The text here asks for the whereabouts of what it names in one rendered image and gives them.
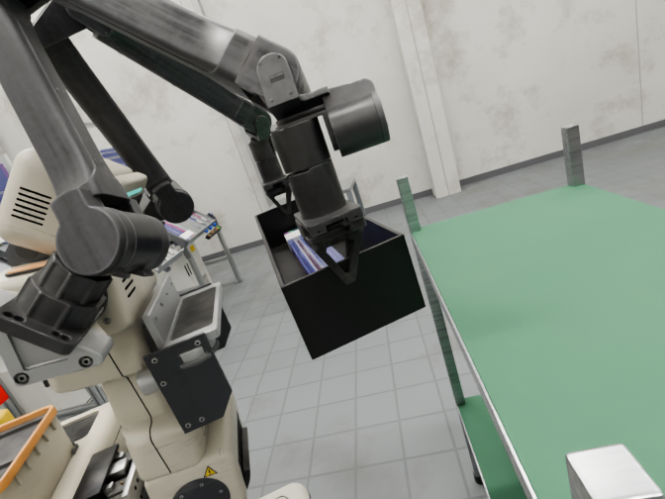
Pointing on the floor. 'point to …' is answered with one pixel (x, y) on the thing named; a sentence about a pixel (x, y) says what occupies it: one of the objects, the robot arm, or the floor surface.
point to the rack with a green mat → (554, 337)
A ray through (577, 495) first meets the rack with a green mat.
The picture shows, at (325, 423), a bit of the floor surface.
